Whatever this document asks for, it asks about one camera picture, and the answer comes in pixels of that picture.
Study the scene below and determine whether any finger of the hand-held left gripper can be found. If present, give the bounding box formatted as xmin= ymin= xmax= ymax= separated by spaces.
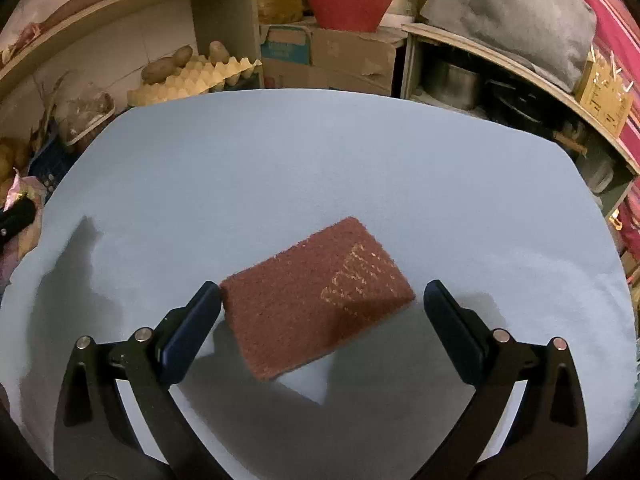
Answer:
xmin=0 ymin=200 xmax=37 ymax=242

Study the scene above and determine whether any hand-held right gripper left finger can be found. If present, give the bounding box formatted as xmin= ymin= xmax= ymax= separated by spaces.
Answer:
xmin=52 ymin=280 xmax=231 ymax=480

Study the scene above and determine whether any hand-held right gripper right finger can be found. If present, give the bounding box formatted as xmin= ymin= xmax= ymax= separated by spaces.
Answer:
xmin=412 ymin=280 xmax=588 ymax=480

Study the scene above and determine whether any brown scouring pad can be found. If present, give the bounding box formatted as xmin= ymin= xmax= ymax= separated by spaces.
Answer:
xmin=219 ymin=216 xmax=417 ymax=382

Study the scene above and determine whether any clear plastic food bag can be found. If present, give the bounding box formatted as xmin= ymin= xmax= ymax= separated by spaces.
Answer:
xmin=52 ymin=82 xmax=117 ymax=154

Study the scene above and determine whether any grey lidded pot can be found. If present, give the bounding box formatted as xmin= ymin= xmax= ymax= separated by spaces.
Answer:
xmin=587 ymin=155 xmax=617 ymax=194

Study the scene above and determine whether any sweet potato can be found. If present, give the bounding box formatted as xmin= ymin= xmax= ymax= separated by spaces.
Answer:
xmin=40 ymin=0 xmax=109 ymax=29

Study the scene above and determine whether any yellow egg tray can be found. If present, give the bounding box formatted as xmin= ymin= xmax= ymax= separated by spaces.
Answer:
xmin=126 ymin=55 xmax=264 ymax=107

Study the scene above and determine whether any black wok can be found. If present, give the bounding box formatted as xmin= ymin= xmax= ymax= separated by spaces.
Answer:
xmin=482 ymin=77 xmax=557 ymax=132

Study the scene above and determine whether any metal pot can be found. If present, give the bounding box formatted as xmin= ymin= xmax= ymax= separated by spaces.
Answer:
xmin=427 ymin=60 xmax=482 ymax=111

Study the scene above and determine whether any yellow chopstick holder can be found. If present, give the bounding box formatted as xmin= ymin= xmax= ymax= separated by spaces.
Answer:
xmin=574 ymin=45 xmax=636 ymax=139

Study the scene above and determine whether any wooden cabinet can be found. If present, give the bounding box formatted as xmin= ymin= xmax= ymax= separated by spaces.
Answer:
xmin=400 ymin=22 xmax=640 ymax=221

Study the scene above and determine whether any wooden shelf unit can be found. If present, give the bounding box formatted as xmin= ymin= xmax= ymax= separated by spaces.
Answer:
xmin=0 ymin=0 xmax=266 ymax=111

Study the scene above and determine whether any cardboard box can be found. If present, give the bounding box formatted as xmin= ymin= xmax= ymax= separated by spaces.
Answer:
xmin=260 ymin=20 xmax=407 ymax=97

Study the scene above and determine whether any grey cloth bag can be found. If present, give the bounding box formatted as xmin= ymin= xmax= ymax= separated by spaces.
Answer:
xmin=420 ymin=0 xmax=599 ymax=94

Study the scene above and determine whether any red plastic basket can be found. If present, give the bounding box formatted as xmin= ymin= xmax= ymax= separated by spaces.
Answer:
xmin=301 ymin=0 xmax=397 ymax=34

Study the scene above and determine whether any pink striped cloth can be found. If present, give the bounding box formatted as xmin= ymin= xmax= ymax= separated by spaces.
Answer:
xmin=535 ymin=0 xmax=640 ymax=261

